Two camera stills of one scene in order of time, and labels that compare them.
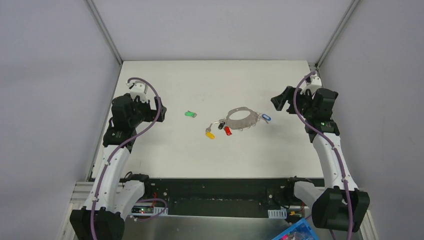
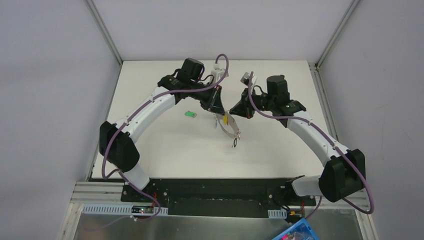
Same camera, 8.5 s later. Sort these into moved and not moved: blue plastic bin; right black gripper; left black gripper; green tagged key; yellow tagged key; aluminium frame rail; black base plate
Moved: right black gripper; yellow tagged key; left black gripper
Not moved: green tagged key; black base plate; aluminium frame rail; blue plastic bin
